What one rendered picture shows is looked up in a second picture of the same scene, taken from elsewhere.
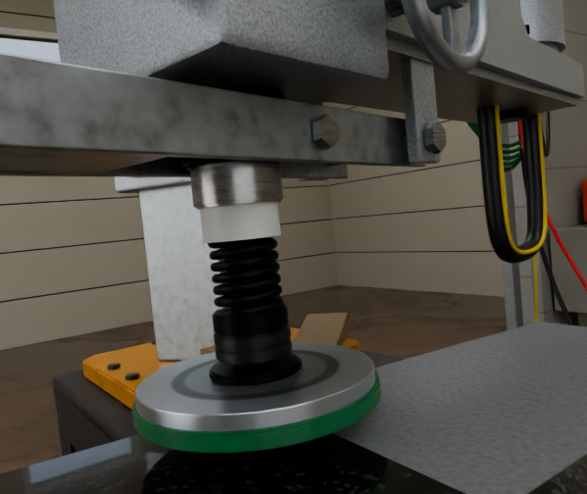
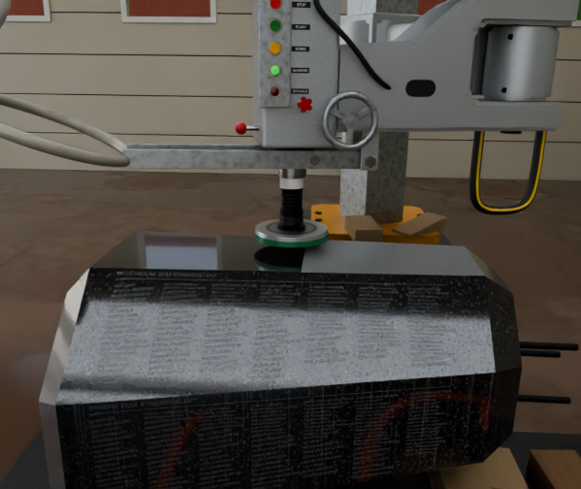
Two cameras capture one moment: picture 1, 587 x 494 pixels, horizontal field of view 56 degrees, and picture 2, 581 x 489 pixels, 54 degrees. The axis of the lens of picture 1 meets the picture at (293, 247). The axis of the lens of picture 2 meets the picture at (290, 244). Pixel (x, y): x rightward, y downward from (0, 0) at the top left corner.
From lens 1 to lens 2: 1.27 m
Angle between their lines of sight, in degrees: 39
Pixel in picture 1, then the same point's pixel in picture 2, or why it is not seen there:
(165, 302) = (344, 187)
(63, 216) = not seen: hidden behind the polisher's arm
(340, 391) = (294, 238)
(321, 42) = (300, 142)
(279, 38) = (282, 144)
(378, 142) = (345, 161)
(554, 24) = (525, 86)
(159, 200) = not seen: hidden behind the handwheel
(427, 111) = (371, 150)
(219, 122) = (272, 159)
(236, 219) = (284, 182)
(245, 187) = (286, 174)
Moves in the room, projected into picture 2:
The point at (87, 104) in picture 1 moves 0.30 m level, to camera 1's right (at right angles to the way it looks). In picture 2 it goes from (235, 158) to (329, 172)
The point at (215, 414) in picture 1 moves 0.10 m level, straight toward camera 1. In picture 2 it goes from (263, 233) to (243, 243)
